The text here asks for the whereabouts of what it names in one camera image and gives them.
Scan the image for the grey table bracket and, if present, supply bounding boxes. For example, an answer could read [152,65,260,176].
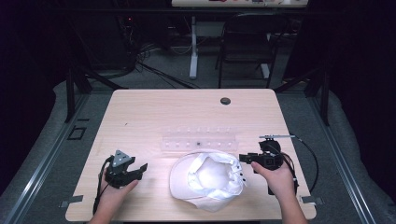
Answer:
[58,194,85,209]
[299,194,325,206]

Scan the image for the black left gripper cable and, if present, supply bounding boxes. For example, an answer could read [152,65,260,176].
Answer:
[92,155,115,217]

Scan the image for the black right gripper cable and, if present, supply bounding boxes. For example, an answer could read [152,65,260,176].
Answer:
[291,135,319,194]

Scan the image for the black computer tower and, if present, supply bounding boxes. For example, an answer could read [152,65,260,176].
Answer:
[69,13,137,72]

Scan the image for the black chair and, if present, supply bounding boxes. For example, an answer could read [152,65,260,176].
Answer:
[214,11,291,90]

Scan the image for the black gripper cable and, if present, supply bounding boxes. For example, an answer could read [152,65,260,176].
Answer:
[92,155,115,217]
[291,135,319,194]

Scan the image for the aluminium floor rail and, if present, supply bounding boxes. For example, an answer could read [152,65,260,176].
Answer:
[2,92,92,224]
[307,92,379,224]

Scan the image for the white desk leg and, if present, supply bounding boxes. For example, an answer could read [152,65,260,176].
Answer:
[189,15,200,80]

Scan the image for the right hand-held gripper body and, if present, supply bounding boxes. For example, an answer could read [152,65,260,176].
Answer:
[257,133,297,172]

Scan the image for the white desk top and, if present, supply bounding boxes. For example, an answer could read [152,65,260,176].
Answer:
[171,0,310,8]

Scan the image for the black floor cables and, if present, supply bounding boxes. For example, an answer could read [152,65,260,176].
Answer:
[124,18,200,90]

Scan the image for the white cap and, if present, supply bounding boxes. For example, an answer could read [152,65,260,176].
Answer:
[168,149,248,214]

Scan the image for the black metal stand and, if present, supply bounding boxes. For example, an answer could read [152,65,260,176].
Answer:
[64,60,129,124]
[273,63,332,127]

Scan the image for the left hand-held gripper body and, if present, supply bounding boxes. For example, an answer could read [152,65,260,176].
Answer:
[105,149,140,189]

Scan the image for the person's left hand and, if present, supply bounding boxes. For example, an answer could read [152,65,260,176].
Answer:
[98,167,140,210]

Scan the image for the person's right hand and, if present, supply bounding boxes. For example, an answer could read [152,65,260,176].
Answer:
[250,161,297,200]

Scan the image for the clear plastic rack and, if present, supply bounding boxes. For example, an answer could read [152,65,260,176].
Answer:
[161,125,240,154]

